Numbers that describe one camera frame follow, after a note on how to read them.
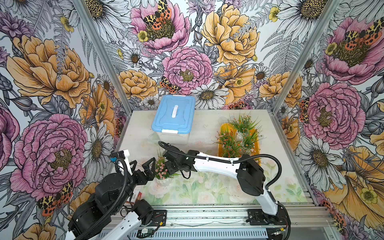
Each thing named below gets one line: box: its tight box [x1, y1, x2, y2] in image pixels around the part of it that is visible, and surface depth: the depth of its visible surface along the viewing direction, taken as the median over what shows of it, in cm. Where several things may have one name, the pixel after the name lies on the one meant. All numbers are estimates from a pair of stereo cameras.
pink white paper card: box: [135, 191, 142, 203], surface depth 81 cm
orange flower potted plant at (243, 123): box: [229, 115, 262, 135], surface depth 99 cm
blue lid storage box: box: [151, 94, 196, 145], surface depth 96 cm
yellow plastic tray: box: [218, 123, 261, 166], surface depth 91 cm
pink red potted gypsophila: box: [208, 128, 243, 158], surface depth 87 cm
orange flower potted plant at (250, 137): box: [242, 125, 267, 156], surface depth 91 cm
